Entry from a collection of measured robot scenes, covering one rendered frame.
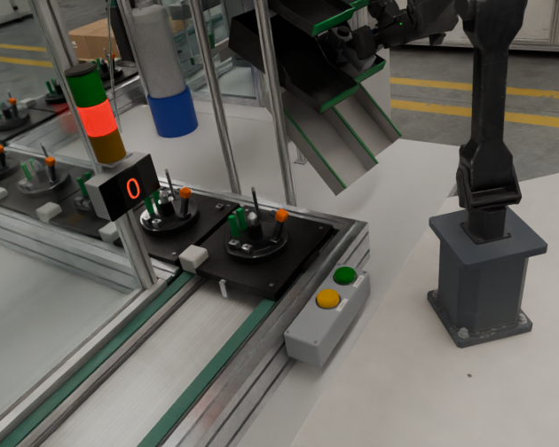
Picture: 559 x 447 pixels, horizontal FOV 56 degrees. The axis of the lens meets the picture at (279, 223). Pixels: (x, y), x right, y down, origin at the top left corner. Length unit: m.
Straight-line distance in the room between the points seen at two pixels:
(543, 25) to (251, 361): 4.32
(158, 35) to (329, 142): 0.83
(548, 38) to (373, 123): 3.60
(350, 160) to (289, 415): 0.62
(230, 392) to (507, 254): 0.50
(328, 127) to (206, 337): 0.59
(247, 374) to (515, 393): 0.45
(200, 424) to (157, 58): 1.33
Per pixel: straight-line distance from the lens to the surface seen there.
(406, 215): 1.36
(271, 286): 1.01
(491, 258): 0.92
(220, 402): 0.87
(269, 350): 0.91
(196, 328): 1.05
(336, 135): 1.29
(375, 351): 1.03
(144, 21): 1.87
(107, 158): 0.92
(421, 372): 1.00
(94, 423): 0.98
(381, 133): 1.41
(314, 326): 0.94
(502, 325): 1.05
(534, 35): 4.95
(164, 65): 1.90
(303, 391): 0.98
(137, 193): 0.96
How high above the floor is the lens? 1.63
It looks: 34 degrees down
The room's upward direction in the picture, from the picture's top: 10 degrees counter-clockwise
